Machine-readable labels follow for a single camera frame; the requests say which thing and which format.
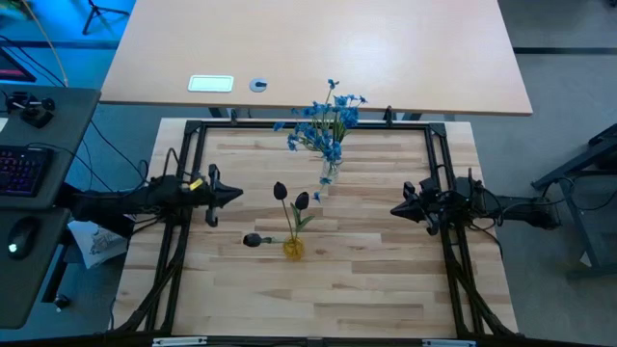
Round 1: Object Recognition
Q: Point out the black desk clamp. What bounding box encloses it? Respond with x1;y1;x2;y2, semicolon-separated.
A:
4;91;57;129

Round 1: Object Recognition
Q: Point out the light wood desk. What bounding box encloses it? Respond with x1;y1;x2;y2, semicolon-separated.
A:
98;0;534;117

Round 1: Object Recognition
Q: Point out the black backlit keyboard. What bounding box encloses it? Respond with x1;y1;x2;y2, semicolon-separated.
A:
0;146;54;198

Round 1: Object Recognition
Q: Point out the black cable bundle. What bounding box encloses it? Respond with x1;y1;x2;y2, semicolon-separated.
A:
442;226;520;336
115;226;190;334

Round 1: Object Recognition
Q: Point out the black tripod stand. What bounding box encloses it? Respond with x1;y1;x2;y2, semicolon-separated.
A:
81;0;131;36

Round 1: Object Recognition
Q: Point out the tan cord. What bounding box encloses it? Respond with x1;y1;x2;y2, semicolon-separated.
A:
18;0;69;88

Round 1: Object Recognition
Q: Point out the blue artificial flower stem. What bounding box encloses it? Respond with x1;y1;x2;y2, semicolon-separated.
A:
312;127;346;203
273;104;334;170
325;78;368;170

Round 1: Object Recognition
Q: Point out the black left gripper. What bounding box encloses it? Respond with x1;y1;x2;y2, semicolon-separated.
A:
185;163;245;228

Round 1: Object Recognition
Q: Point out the yellow glass vase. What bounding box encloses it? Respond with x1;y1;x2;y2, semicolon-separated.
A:
282;235;306;262

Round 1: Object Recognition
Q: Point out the black computer mouse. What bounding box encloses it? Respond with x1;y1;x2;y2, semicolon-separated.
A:
6;216;40;262

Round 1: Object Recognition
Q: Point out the dark metal stand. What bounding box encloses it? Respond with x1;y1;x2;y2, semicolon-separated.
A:
529;122;617;281

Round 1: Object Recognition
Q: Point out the silver metal hinge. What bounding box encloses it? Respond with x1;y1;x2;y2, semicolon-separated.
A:
152;336;208;347
422;338;476;347

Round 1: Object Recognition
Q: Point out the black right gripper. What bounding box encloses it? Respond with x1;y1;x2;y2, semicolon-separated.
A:
389;176;454;237

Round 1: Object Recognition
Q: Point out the black aluminium table frame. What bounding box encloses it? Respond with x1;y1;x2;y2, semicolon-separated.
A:
115;118;522;338

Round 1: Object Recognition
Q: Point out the dark monitor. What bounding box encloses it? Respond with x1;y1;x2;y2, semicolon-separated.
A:
0;47;38;83

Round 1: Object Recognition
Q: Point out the thin black floor cable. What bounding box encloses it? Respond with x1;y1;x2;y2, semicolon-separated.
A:
0;36;151;194

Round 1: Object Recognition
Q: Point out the white printed paper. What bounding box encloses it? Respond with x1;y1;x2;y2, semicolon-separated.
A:
67;219;132;269

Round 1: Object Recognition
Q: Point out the black artificial tulip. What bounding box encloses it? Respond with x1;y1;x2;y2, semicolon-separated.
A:
290;191;316;242
273;181;295;241

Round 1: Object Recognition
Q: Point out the clear glass vase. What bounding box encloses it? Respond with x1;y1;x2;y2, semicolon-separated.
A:
320;158;341;183

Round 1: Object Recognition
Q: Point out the dark grey side desk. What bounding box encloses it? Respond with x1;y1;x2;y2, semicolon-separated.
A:
0;84;102;332

